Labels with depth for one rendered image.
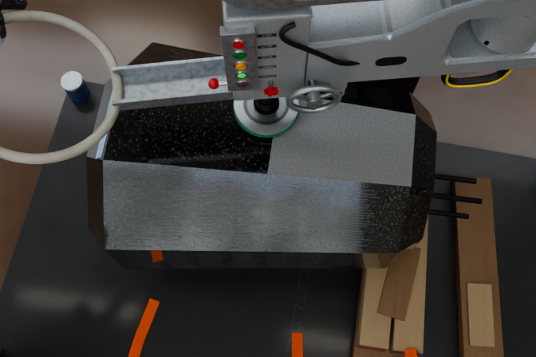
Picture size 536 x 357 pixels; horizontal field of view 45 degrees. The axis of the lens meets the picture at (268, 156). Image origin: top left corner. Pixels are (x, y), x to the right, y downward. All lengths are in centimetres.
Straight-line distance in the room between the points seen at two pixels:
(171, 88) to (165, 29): 139
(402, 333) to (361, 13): 141
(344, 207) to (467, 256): 91
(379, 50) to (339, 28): 12
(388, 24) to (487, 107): 167
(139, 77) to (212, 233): 58
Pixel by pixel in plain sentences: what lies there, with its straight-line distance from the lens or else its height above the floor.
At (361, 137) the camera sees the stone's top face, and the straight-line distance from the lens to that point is 216.
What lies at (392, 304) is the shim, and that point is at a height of 21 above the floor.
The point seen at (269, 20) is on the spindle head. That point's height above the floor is 156.
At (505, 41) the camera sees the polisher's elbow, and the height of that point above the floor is 134.
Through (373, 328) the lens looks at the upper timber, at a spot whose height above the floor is 20.
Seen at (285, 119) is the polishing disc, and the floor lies 89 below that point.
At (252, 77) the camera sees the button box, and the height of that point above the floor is 132.
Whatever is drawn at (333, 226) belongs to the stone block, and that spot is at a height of 72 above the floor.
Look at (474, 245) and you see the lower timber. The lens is 294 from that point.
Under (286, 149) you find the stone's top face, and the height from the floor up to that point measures 85.
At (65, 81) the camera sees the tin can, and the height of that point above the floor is 15.
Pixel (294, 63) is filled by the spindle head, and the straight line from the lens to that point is 169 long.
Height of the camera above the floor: 283
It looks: 69 degrees down
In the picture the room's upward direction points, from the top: 1 degrees counter-clockwise
